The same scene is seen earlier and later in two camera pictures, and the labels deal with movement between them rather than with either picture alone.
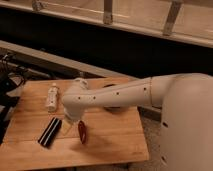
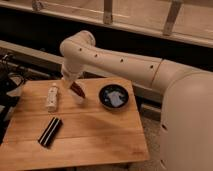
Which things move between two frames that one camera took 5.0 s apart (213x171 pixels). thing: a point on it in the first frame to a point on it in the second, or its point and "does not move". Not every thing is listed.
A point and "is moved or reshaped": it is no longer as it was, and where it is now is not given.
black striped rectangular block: [47, 136] does not move
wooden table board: [41, 132] does not move
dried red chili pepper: [82, 131] is moved or reshaped
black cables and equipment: [13, 78] does not move
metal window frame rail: [184, 20] does not move
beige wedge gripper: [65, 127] to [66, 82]
